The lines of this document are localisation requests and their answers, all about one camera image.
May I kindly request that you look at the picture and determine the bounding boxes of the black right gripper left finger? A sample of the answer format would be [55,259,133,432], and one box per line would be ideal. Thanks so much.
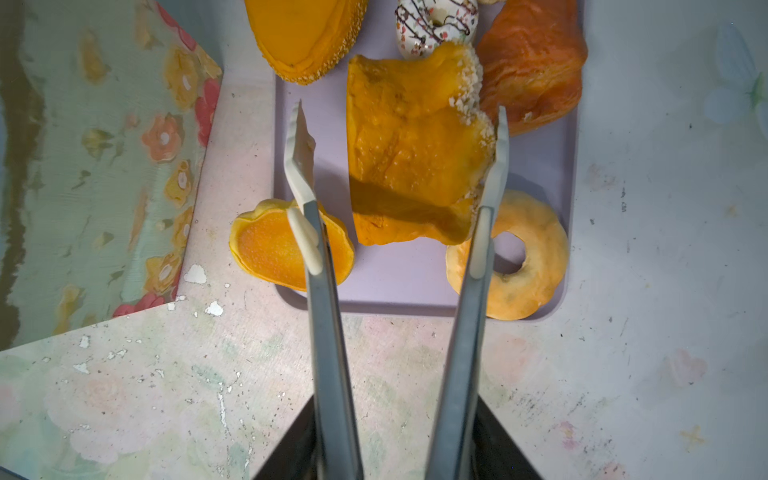
[253,397,317,480]

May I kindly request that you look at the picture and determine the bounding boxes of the orange egg tart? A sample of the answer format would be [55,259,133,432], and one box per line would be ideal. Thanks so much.
[229,199,355,292]

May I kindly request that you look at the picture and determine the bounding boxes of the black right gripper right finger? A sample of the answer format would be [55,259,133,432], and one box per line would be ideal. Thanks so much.
[471,397,542,480]

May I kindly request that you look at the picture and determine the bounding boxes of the brown croissant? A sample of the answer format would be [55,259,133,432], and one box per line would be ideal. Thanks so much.
[476,0,588,136]

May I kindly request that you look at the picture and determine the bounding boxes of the metal tongs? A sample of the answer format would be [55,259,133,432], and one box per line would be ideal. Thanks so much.
[283,104,509,479]

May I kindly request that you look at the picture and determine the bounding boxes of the white chocolate drizzle donut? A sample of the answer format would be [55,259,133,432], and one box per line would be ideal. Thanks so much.
[394,0,479,59]

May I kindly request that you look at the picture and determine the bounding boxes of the large orange loaf chunk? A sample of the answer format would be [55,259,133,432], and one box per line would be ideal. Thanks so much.
[346,42,495,246]

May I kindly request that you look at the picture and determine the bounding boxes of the plain ring donut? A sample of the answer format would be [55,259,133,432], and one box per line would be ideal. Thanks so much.
[445,189,571,322]

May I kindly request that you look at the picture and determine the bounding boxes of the green floral paper bag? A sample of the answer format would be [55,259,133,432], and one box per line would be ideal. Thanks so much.
[1,1,223,349]

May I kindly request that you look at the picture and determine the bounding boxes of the long oval orange bread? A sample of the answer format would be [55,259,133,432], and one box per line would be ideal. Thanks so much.
[245,0,368,85]

